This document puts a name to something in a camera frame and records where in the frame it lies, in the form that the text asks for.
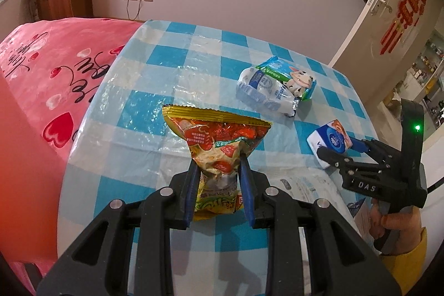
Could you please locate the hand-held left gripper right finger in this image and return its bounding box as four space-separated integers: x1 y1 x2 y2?
239 155 410 296

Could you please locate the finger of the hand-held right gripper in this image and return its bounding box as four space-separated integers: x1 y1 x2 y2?
317 146 383 178
347 136 400 167

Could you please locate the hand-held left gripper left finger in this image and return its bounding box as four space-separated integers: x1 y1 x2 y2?
36 157 202 296

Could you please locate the blue biscuit packet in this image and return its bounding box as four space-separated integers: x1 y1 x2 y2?
307 119 354 169

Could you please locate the grey packaging bag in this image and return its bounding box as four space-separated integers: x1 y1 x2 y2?
269 174 372 237

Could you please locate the yellow red snack bag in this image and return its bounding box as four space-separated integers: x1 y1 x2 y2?
162 105 272 222

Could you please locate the person's right forearm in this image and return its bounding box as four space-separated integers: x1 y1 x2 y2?
380 227 429 283

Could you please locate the person's right hand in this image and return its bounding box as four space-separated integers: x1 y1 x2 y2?
369 202 423 255

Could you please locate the open cardboard box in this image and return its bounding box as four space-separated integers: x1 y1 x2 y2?
383 88 405 109

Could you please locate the white room cabinet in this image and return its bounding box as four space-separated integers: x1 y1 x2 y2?
404 67 439 99

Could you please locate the cartoon print drink carton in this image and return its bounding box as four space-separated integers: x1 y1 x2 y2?
256 56 318 102

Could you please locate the white blue milk pouch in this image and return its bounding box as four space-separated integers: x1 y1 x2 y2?
237 66 299 118

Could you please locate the blue checked tablecloth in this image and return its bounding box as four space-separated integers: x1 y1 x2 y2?
57 19 379 296

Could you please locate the white door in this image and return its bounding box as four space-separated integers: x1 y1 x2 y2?
328 0 444 102

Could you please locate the pink heart blanket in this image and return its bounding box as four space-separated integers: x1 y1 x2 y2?
0 18 144 296

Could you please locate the metal door handle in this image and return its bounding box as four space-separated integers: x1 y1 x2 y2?
368 0 394 16

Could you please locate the thin wall cable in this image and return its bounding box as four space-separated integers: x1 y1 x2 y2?
125 0 144 21

